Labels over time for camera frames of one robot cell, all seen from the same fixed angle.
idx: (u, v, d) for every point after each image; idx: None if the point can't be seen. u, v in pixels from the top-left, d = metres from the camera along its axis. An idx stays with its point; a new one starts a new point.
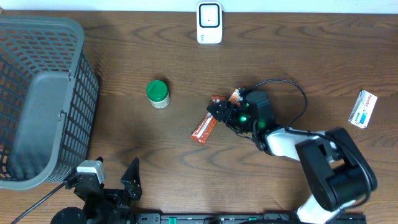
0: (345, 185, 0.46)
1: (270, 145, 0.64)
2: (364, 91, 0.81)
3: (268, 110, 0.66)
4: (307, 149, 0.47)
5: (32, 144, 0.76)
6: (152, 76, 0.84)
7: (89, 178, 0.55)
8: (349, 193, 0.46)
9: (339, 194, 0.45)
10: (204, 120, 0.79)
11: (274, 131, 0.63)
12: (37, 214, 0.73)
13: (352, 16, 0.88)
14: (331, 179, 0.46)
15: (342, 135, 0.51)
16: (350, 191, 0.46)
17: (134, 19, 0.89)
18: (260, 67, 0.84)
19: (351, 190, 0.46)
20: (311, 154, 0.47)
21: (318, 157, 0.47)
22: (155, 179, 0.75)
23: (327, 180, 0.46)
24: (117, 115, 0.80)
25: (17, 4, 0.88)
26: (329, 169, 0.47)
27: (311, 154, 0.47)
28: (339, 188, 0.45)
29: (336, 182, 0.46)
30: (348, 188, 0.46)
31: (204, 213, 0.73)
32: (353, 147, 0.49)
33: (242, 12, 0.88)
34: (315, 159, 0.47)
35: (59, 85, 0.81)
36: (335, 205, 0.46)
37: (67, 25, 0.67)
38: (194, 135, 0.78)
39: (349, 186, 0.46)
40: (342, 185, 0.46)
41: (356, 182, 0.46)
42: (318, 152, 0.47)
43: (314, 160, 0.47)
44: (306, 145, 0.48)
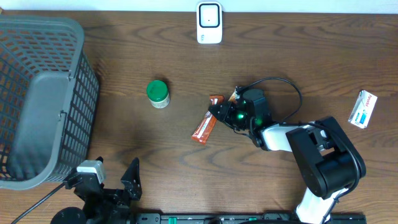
0: (334, 172, 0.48)
1: (266, 140, 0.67)
2: (364, 91, 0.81)
3: (265, 107, 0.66)
4: (296, 137, 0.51)
5: (32, 144, 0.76)
6: (152, 76, 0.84)
7: (90, 178, 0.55)
8: (338, 178, 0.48)
9: (327, 180, 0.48)
10: (204, 120, 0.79)
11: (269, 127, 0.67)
12: (37, 214, 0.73)
13: (352, 16, 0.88)
14: (321, 166, 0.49)
15: (332, 124, 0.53)
16: (338, 178, 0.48)
17: (134, 19, 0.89)
18: (260, 67, 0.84)
19: (340, 177, 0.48)
20: (300, 140, 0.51)
21: (306, 144, 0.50)
22: (155, 179, 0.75)
23: (318, 165, 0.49)
24: (117, 114, 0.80)
25: (17, 4, 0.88)
26: (318, 156, 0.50)
27: (300, 140, 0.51)
28: (328, 173, 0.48)
29: (324, 168, 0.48)
30: (337, 174, 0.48)
31: (204, 213, 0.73)
32: (343, 135, 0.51)
33: (242, 12, 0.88)
34: (305, 146, 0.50)
35: (59, 85, 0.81)
36: (324, 190, 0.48)
37: (67, 25, 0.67)
38: (194, 135, 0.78)
39: (338, 172, 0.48)
40: (331, 171, 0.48)
41: (345, 168, 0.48)
42: (306, 140, 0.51)
43: (303, 145, 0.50)
44: (296, 132, 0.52)
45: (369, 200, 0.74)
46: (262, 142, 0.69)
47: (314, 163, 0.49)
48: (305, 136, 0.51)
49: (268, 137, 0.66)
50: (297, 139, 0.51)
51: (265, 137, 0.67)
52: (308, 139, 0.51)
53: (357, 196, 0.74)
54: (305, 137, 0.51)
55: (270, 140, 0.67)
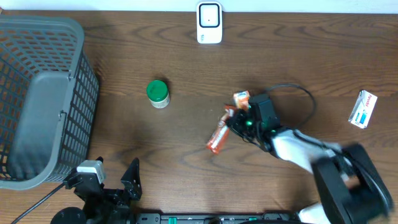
0: (362, 211, 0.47)
1: (276, 147, 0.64)
2: (364, 91, 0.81)
3: (270, 111, 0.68)
4: (324, 168, 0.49)
5: (32, 144, 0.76)
6: (152, 76, 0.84)
7: (90, 178, 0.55)
8: (363, 216, 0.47)
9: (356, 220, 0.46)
10: (219, 129, 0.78)
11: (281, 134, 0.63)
12: (37, 214, 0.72)
13: (352, 16, 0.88)
14: (347, 201, 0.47)
15: (359, 155, 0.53)
16: (365, 216, 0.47)
17: (134, 19, 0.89)
18: (260, 67, 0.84)
19: (367, 216, 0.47)
20: (327, 173, 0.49)
21: (334, 177, 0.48)
22: (155, 179, 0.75)
23: (343, 201, 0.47)
24: (117, 114, 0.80)
25: (17, 4, 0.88)
26: (346, 190, 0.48)
27: (328, 173, 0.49)
28: (354, 210, 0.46)
29: (354, 209, 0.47)
30: (363, 211, 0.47)
31: (204, 213, 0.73)
32: (369, 170, 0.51)
33: (242, 12, 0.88)
34: (333, 180, 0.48)
35: (59, 84, 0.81)
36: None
37: (67, 25, 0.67)
38: (209, 144, 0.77)
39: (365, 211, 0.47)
40: (358, 210, 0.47)
41: (372, 206, 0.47)
42: (334, 173, 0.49)
43: (330, 180, 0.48)
44: (323, 164, 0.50)
45: None
46: (270, 147, 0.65)
47: (341, 198, 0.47)
48: (334, 170, 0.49)
49: (279, 145, 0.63)
50: (324, 173, 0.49)
51: (275, 144, 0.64)
52: (337, 172, 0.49)
53: None
54: (334, 172, 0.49)
55: (282, 150, 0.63)
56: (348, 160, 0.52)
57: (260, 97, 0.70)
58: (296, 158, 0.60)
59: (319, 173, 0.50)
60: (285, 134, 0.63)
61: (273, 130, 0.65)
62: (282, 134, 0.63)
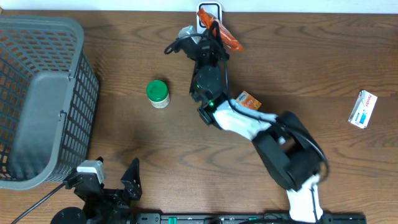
0: (294, 162, 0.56)
1: (217, 119, 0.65)
2: (364, 91, 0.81)
3: (216, 85, 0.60)
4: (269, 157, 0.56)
5: (32, 144, 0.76)
6: (152, 76, 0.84)
7: (89, 178, 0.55)
8: (299, 169, 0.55)
9: (294, 179, 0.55)
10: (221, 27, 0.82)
11: (219, 108, 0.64)
12: (37, 214, 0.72)
13: (352, 16, 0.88)
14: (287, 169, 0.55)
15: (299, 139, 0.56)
16: (297, 164, 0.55)
17: (134, 19, 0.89)
18: (260, 66, 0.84)
19: (299, 163, 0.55)
20: (267, 146, 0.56)
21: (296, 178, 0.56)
22: (155, 179, 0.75)
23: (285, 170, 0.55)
24: (117, 114, 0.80)
25: (17, 4, 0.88)
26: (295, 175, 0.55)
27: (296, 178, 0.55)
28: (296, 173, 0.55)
29: (293, 170, 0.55)
30: (299, 168, 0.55)
31: (203, 213, 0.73)
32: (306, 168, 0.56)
33: (242, 12, 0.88)
34: None
35: (59, 84, 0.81)
36: (290, 183, 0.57)
37: (68, 25, 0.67)
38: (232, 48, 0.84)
39: (301, 168, 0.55)
40: (296, 165, 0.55)
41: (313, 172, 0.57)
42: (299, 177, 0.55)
43: (270, 150, 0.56)
44: (262, 139, 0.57)
45: (368, 200, 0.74)
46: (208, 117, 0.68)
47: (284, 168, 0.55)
48: (272, 143, 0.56)
49: (219, 113, 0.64)
50: (263, 146, 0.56)
51: (219, 119, 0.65)
52: (275, 145, 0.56)
53: (357, 195, 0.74)
54: (272, 145, 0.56)
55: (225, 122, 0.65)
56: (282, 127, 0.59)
57: (217, 84, 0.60)
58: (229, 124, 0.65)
59: (258, 146, 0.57)
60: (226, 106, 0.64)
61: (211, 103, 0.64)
62: (220, 108, 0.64)
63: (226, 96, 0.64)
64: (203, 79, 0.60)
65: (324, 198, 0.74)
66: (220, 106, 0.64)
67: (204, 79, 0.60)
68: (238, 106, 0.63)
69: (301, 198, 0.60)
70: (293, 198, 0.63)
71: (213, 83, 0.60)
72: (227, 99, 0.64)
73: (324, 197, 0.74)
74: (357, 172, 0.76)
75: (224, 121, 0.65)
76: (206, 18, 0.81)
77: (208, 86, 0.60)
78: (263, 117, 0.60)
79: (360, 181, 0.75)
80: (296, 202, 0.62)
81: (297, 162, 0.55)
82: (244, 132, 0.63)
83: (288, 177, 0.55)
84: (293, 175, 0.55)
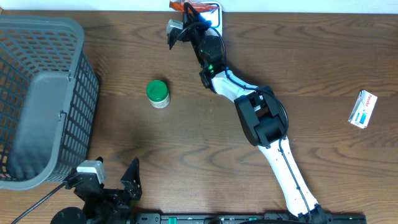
0: (263, 123, 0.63)
1: (214, 84, 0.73)
2: (364, 91, 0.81)
3: (216, 50, 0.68)
4: (246, 117, 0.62)
5: (32, 144, 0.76)
6: (152, 76, 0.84)
7: (89, 178, 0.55)
8: (268, 129, 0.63)
9: (261, 137, 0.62)
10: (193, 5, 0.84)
11: (219, 75, 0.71)
12: (37, 214, 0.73)
13: (352, 16, 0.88)
14: (259, 128, 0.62)
15: (272, 104, 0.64)
16: (265, 126, 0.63)
17: (133, 19, 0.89)
18: (260, 66, 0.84)
19: (267, 125, 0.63)
20: (246, 108, 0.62)
21: (263, 136, 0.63)
22: (155, 179, 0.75)
23: (256, 129, 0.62)
24: (117, 114, 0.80)
25: (17, 4, 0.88)
26: (262, 133, 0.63)
27: (263, 135, 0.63)
28: (264, 133, 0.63)
29: (262, 131, 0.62)
30: (268, 128, 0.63)
31: (203, 213, 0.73)
32: (273, 129, 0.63)
33: (242, 12, 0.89)
34: None
35: (59, 84, 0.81)
36: (257, 142, 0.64)
37: (68, 25, 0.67)
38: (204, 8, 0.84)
39: (268, 129, 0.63)
40: (265, 126, 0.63)
41: (278, 136, 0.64)
42: (265, 135, 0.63)
43: (247, 111, 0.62)
44: (242, 101, 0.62)
45: (369, 200, 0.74)
46: (209, 84, 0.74)
47: (255, 127, 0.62)
48: (249, 106, 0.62)
49: (216, 79, 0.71)
50: (242, 107, 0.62)
51: (215, 84, 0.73)
52: (251, 107, 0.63)
53: (357, 195, 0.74)
54: (249, 107, 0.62)
55: (216, 87, 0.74)
56: (260, 96, 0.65)
57: (217, 50, 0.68)
58: (219, 89, 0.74)
59: (237, 107, 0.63)
60: (222, 73, 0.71)
61: (212, 70, 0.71)
62: (219, 75, 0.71)
63: (225, 66, 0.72)
64: (205, 45, 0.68)
65: (325, 198, 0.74)
66: (219, 74, 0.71)
67: (206, 45, 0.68)
68: (231, 76, 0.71)
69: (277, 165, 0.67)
70: (278, 176, 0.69)
71: (214, 49, 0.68)
72: (225, 68, 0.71)
73: (325, 197, 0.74)
74: (357, 172, 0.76)
75: (216, 85, 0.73)
76: (178, 6, 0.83)
77: (209, 51, 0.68)
78: (247, 87, 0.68)
79: (360, 181, 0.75)
80: (280, 179, 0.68)
81: (268, 125, 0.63)
82: (232, 97, 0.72)
83: (257, 135, 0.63)
84: (261, 134, 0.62)
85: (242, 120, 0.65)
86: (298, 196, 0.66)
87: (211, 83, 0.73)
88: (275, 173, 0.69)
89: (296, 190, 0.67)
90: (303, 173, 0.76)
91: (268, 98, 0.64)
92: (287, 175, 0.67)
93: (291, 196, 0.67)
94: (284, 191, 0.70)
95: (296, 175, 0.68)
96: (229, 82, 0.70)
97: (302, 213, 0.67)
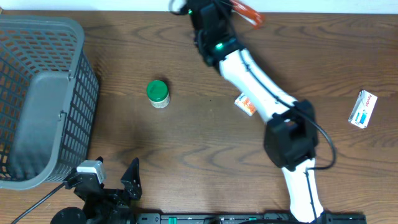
0: (295, 148, 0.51)
1: (222, 66, 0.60)
2: (364, 91, 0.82)
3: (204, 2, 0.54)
4: (280, 140, 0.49)
5: (32, 144, 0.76)
6: (152, 76, 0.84)
7: (89, 178, 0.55)
8: (298, 153, 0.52)
9: (288, 161, 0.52)
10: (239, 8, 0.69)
11: (229, 55, 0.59)
12: (37, 214, 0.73)
13: (352, 17, 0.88)
14: (288, 153, 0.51)
15: (311, 125, 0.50)
16: (297, 150, 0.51)
17: (134, 19, 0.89)
18: (260, 66, 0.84)
19: (299, 150, 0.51)
20: (280, 131, 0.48)
21: (291, 160, 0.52)
22: (155, 179, 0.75)
23: (285, 153, 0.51)
24: (117, 114, 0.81)
25: (17, 4, 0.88)
26: (291, 157, 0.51)
27: (291, 159, 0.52)
28: (294, 156, 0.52)
29: (291, 155, 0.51)
30: (300, 151, 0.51)
31: (203, 213, 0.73)
32: (304, 152, 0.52)
33: None
34: None
35: (59, 84, 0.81)
36: (283, 163, 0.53)
37: (68, 25, 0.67)
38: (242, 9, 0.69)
39: (298, 153, 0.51)
40: (296, 149, 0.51)
41: (306, 157, 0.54)
42: (295, 158, 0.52)
43: (282, 135, 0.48)
44: (277, 123, 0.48)
45: (368, 200, 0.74)
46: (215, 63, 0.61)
47: (285, 151, 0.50)
48: (285, 129, 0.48)
49: (227, 64, 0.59)
50: (277, 130, 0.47)
51: (225, 66, 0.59)
52: (287, 130, 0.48)
53: (357, 196, 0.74)
54: (284, 131, 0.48)
55: (232, 73, 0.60)
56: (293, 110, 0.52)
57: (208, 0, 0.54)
58: (235, 78, 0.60)
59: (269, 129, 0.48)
60: (234, 54, 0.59)
61: (217, 44, 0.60)
62: (230, 55, 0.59)
63: (232, 38, 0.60)
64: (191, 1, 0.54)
65: (325, 198, 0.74)
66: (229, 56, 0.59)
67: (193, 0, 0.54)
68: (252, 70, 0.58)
69: (295, 183, 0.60)
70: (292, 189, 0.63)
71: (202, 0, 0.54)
72: (237, 47, 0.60)
73: (325, 197, 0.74)
74: (357, 172, 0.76)
75: (234, 70, 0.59)
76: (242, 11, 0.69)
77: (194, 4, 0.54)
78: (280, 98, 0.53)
79: (360, 181, 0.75)
80: (293, 191, 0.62)
81: (300, 148, 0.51)
82: (252, 93, 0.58)
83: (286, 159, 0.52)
84: (290, 158, 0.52)
85: (270, 140, 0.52)
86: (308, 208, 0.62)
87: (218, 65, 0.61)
88: (290, 183, 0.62)
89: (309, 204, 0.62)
90: None
91: (309, 119, 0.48)
92: (305, 192, 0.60)
93: (300, 205, 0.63)
94: (292, 198, 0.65)
95: (313, 191, 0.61)
96: (247, 76, 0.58)
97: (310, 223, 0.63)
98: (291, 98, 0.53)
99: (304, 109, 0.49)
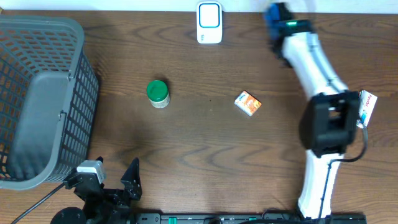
0: (331, 133, 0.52)
1: (290, 44, 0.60)
2: (364, 91, 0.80)
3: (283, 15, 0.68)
4: (318, 119, 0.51)
5: (32, 144, 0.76)
6: (152, 76, 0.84)
7: (90, 178, 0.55)
8: (331, 140, 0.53)
9: (318, 145, 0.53)
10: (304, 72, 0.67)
11: (300, 35, 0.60)
12: (37, 214, 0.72)
13: (352, 17, 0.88)
14: (321, 135, 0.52)
15: (352, 117, 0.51)
16: (331, 136, 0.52)
17: (134, 19, 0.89)
18: (260, 66, 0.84)
19: (333, 137, 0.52)
20: (321, 110, 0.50)
21: (322, 145, 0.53)
22: (155, 179, 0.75)
23: (318, 135, 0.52)
24: (117, 114, 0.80)
25: (17, 4, 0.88)
26: (322, 141, 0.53)
27: (321, 144, 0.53)
28: (326, 141, 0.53)
29: (323, 139, 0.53)
30: (332, 139, 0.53)
31: (204, 213, 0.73)
32: (336, 142, 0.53)
33: (242, 12, 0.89)
34: None
35: (59, 84, 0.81)
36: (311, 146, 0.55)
37: (68, 25, 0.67)
38: None
39: (330, 140, 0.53)
40: (330, 135, 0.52)
41: (337, 150, 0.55)
42: (324, 145, 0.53)
43: None
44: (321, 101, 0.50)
45: (368, 200, 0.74)
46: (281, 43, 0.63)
47: (318, 132, 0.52)
48: (326, 109, 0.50)
49: (295, 40, 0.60)
50: (318, 107, 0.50)
51: (291, 42, 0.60)
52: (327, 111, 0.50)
53: (356, 195, 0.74)
54: (325, 111, 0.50)
55: (293, 50, 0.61)
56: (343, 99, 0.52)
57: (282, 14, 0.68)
58: (295, 56, 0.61)
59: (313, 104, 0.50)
60: (303, 35, 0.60)
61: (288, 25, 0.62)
62: (301, 35, 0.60)
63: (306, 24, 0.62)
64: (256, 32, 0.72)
65: None
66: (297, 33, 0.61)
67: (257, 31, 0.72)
68: (316, 52, 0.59)
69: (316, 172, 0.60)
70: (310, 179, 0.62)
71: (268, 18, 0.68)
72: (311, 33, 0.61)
73: None
74: (357, 172, 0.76)
75: (296, 46, 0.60)
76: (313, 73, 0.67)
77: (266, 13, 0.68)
78: (333, 83, 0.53)
79: (360, 181, 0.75)
80: (308, 182, 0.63)
81: (333, 135, 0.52)
82: (303, 71, 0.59)
83: (316, 143, 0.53)
84: (321, 144, 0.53)
85: (309, 119, 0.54)
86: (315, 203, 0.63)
87: (284, 41, 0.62)
88: (308, 173, 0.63)
89: (318, 200, 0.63)
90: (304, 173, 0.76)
91: (352, 109, 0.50)
92: (321, 184, 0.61)
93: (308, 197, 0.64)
94: (303, 191, 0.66)
95: (329, 186, 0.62)
96: (309, 54, 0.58)
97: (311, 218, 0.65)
98: (343, 86, 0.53)
99: (354, 99, 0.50)
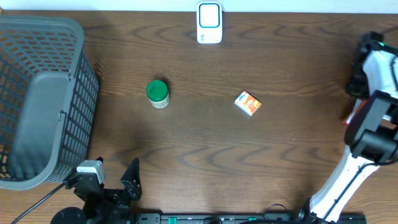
0: (379, 135, 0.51)
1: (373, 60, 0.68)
2: None
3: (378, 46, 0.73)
4: (371, 113, 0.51)
5: (32, 144, 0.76)
6: (152, 76, 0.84)
7: (90, 178, 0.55)
8: (375, 144, 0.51)
9: (360, 143, 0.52)
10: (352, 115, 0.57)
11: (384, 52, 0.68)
12: (37, 214, 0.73)
13: (352, 17, 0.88)
14: (369, 134, 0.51)
15: None
16: (378, 139, 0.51)
17: (133, 19, 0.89)
18: (260, 66, 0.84)
19: (380, 142, 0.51)
20: (379, 104, 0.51)
21: (365, 145, 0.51)
22: (155, 179, 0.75)
23: (365, 131, 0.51)
24: (117, 114, 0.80)
25: (17, 4, 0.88)
26: (367, 140, 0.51)
27: (365, 144, 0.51)
28: (370, 142, 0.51)
29: (367, 138, 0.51)
30: (377, 142, 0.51)
31: (204, 213, 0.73)
32: (380, 150, 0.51)
33: (242, 12, 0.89)
34: None
35: (59, 84, 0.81)
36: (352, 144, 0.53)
37: (68, 25, 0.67)
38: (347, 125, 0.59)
39: (375, 143, 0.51)
40: (378, 137, 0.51)
41: (375, 160, 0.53)
42: (367, 147, 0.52)
43: (377, 109, 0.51)
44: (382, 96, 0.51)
45: (368, 200, 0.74)
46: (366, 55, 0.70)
47: (365, 129, 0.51)
48: (385, 105, 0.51)
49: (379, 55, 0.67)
50: (377, 101, 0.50)
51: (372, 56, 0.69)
52: (384, 109, 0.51)
53: (356, 195, 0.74)
54: (382, 107, 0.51)
55: (369, 65, 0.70)
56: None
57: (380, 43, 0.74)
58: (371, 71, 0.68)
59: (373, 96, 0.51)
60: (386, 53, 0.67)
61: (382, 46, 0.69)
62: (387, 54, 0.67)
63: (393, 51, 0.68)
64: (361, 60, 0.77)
65: None
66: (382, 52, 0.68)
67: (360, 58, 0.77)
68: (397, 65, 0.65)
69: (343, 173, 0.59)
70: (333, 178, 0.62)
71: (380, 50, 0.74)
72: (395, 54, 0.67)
73: None
74: None
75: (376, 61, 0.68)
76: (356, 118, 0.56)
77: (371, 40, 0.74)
78: None
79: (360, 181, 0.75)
80: (331, 179, 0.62)
81: (380, 139, 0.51)
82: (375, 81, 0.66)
83: (359, 139, 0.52)
84: (364, 142, 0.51)
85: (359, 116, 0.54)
86: (328, 201, 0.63)
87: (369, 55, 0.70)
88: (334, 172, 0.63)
89: (333, 200, 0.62)
90: (304, 173, 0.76)
91: None
92: (342, 185, 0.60)
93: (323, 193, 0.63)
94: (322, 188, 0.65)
95: (349, 192, 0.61)
96: (387, 66, 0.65)
97: (315, 215, 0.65)
98: None
99: None
